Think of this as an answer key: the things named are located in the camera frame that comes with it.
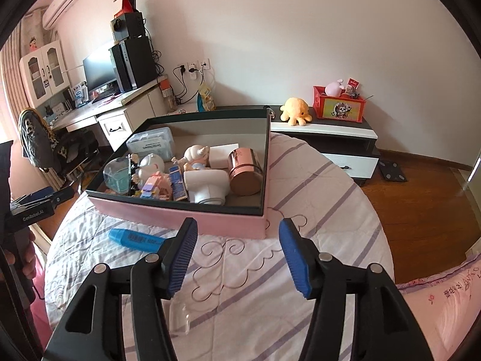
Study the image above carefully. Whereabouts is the blue highlighter pen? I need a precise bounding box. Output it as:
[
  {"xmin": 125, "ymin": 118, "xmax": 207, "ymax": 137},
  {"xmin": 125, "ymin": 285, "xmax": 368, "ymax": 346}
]
[{"xmin": 109, "ymin": 228, "xmax": 166, "ymax": 253}]

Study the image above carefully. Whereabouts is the clear teal round container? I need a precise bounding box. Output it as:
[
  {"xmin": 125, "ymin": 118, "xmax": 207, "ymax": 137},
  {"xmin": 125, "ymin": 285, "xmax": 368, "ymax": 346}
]
[{"xmin": 103, "ymin": 156, "xmax": 130, "ymax": 195}]

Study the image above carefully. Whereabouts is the black doll figure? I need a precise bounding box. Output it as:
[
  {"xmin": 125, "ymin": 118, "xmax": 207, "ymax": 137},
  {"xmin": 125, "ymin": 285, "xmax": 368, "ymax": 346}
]
[{"xmin": 127, "ymin": 153, "xmax": 139, "ymax": 196}]

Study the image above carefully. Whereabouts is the small blue battery box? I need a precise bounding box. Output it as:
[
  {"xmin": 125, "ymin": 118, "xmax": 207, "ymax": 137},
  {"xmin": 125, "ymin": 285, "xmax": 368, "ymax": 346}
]
[{"xmin": 169, "ymin": 165, "xmax": 188, "ymax": 201}]

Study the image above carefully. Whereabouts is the pink brick toy figure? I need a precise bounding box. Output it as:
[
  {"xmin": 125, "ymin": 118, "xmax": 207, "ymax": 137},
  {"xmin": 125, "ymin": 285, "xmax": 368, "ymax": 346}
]
[{"xmin": 140, "ymin": 172, "xmax": 173, "ymax": 201}]

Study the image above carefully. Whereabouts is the white cylinder device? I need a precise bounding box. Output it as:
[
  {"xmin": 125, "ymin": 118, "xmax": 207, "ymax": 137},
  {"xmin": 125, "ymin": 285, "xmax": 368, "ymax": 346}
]
[{"xmin": 183, "ymin": 169, "xmax": 230, "ymax": 205}]

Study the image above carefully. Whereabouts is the pink black storage box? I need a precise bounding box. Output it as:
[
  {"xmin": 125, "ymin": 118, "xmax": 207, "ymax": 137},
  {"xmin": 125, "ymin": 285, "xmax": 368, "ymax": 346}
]
[{"xmin": 86, "ymin": 107, "xmax": 271, "ymax": 239}]

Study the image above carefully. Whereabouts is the rose gold round tin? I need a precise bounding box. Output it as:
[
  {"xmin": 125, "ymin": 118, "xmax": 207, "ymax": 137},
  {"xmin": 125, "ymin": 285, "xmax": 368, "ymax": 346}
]
[{"xmin": 228, "ymin": 147, "xmax": 263, "ymax": 196}]

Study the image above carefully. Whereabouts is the left hand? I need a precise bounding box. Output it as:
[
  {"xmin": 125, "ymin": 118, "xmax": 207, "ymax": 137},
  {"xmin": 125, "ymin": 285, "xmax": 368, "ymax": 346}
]
[{"xmin": 0, "ymin": 228, "xmax": 38, "ymax": 280}]

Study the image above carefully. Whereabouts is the black office chair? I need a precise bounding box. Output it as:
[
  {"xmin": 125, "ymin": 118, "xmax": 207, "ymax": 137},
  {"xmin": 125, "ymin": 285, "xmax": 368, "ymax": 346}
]
[{"xmin": 18, "ymin": 108, "xmax": 100, "ymax": 191}]

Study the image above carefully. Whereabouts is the striped white quilt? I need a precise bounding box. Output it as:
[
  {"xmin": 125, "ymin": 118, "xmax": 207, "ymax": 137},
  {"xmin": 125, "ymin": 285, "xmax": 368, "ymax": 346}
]
[{"xmin": 44, "ymin": 133, "xmax": 394, "ymax": 360}]

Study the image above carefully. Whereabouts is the white desk with drawers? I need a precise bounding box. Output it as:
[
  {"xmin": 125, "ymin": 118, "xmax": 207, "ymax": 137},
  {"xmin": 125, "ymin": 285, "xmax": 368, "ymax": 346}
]
[{"xmin": 52, "ymin": 76, "xmax": 167, "ymax": 150}]

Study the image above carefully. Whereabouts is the clear dental flosser box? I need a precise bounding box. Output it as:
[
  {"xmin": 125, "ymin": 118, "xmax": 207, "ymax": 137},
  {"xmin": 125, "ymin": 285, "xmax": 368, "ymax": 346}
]
[{"xmin": 126, "ymin": 127, "xmax": 175, "ymax": 162}]

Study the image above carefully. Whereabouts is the pink pillow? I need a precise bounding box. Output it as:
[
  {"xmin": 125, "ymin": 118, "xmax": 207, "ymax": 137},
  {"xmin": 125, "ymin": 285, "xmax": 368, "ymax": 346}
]
[{"xmin": 397, "ymin": 254, "xmax": 481, "ymax": 360}]

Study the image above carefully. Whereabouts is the black bathroom scale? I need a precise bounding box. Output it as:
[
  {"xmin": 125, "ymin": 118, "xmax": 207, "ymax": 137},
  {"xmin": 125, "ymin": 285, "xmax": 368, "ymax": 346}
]
[{"xmin": 378, "ymin": 159, "xmax": 407, "ymax": 183}]

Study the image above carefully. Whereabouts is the black computer monitor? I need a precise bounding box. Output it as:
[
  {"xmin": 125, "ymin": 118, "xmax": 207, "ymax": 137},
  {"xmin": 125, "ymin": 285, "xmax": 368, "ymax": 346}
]
[{"xmin": 82, "ymin": 53, "xmax": 116, "ymax": 92}]

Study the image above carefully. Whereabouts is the white square charger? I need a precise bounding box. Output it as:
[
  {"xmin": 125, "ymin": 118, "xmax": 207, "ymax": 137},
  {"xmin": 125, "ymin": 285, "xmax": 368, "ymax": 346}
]
[{"xmin": 208, "ymin": 143, "xmax": 239, "ymax": 170}]

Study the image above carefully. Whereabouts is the black white tv stand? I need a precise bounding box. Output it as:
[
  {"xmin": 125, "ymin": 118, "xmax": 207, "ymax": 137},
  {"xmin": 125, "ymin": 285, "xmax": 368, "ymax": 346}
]
[{"xmin": 271, "ymin": 105, "xmax": 380, "ymax": 186}]

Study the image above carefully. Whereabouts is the black computer tower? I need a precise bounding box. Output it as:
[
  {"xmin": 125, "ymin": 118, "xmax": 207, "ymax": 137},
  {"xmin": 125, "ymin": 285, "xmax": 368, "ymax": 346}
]
[{"xmin": 109, "ymin": 36, "xmax": 157, "ymax": 93}]

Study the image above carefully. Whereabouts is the snack bag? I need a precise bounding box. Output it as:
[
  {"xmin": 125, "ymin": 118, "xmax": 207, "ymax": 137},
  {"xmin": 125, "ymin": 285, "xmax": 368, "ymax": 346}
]
[{"xmin": 197, "ymin": 83, "xmax": 216, "ymax": 112}]

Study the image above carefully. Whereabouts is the yellow octopus plush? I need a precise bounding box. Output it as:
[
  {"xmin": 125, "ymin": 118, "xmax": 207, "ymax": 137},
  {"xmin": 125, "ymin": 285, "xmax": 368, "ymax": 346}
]
[{"xmin": 280, "ymin": 97, "xmax": 312, "ymax": 126}]

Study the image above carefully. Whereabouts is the red storage crate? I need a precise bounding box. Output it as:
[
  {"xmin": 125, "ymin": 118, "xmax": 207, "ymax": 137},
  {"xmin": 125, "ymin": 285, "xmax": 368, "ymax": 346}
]
[{"xmin": 313, "ymin": 86, "xmax": 367, "ymax": 123}]

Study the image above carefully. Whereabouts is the black speaker box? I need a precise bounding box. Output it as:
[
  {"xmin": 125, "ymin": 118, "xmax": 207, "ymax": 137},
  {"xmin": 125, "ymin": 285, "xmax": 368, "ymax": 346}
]
[{"xmin": 110, "ymin": 12, "xmax": 145, "ymax": 43}]

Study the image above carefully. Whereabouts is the pink plush toy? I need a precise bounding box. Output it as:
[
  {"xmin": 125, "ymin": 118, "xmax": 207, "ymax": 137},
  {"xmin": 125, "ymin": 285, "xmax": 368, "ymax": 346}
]
[{"xmin": 324, "ymin": 79, "xmax": 345, "ymax": 98}]

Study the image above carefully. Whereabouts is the white wall cabinet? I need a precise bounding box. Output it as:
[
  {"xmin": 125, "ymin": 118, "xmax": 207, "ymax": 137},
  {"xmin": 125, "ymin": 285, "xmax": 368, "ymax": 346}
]
[{"xmin": 20, "ymin": 40, "xmax": 70, "ymax": 108}]

